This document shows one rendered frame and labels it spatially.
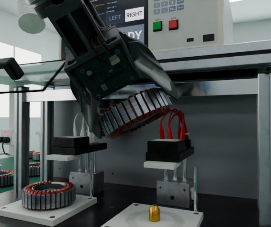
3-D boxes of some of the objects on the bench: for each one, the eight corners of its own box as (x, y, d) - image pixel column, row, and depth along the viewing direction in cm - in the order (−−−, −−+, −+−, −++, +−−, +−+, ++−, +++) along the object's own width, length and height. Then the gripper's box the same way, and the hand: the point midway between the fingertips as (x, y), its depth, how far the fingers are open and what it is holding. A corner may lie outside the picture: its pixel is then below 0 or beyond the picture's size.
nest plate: (186, 255, 38) (186, 246, 38) (96, 236, 44) (96, 228, 44) (203, 218, 51) (203, 211, 51) (133, 207, 57) (133, 202, 57)
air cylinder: (189, 208, 57) (189, 183, 57) (156, 204, 60) (156, 179, 60) (193, 202, 62) (193, 178, 62) (163, 197, 65) (163, 175, 65)
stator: (51, 215, 50) (51, 195, 50) (9, 206, 54) (9, 188, 54) (85, 198, 60) (85, 182, 60) (48, 192, 65) (48, 177, 65)
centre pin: (158, 222, 46) (158, 207, 46) (147, 220, 47) (147, 206, 47) (161, 219, 48) (161, 204, 48) (151, 217, 49) (151, 202, 49)
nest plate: (52, 227, 47) (52, 220, 47) (-6, 215, 53) (-6, 208, 53) (97, 202, 61) (97, 197, 61) (46, 195, 67) (46, 190, 67)
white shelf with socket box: (7, 166, 118) (8, 65, 119) (-45, 161, 133) (-44, 71, 134) (59, 156, 150) (59, 77, 151) (12, 153, 165) (12, 80, 166)
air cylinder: (94, 195, 67) (94, 173, 67) (69, 192, 70) (69, 171, 70) (103, 190, 71) (103, 170, 71) (80, 187, 74) (80, 168, 74)
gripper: (-24, 45, 25) (87, 173, 36) (144, -53, 24) (209, 112, 34) (0, 25, 33) (86, 137, 43) (130, -51, 31) (187, 85, 42)
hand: (136, 115), depth 41 cm, fingers closed on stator, 13 cm apart
